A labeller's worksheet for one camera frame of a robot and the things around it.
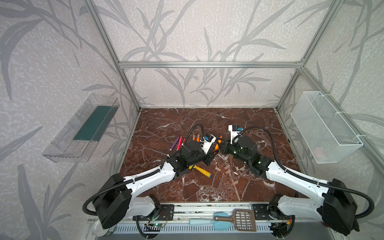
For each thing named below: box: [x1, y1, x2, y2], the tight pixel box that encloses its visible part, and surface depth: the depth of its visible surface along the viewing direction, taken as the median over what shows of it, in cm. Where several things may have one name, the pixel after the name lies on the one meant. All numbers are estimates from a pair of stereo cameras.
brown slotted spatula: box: [214, 209, 257, 232], surface depth 73 cm
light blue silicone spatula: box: [189, 212, 232, 231], surface depth 72 cm
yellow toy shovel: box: [188, 164, 213, 178], surface depth 88 cm
